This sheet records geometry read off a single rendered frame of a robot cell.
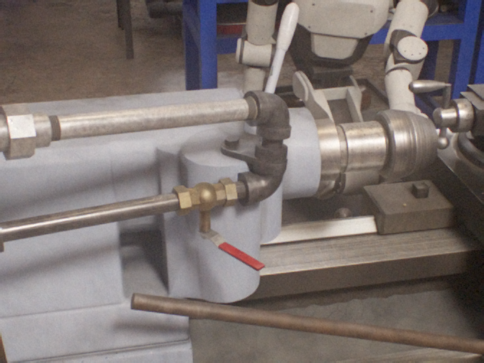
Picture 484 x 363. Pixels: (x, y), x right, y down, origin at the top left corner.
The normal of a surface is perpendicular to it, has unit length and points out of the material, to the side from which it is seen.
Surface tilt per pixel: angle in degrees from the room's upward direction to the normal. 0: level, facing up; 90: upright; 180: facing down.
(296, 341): 6
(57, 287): 66
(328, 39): 109
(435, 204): 0
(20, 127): 56
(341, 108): 36
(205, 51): 90
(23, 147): 101
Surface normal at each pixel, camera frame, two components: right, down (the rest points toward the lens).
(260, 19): -0.07, 0.75
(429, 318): -0.17, -0.84
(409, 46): 0.02, -0.49
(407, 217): 0.19, 0.47
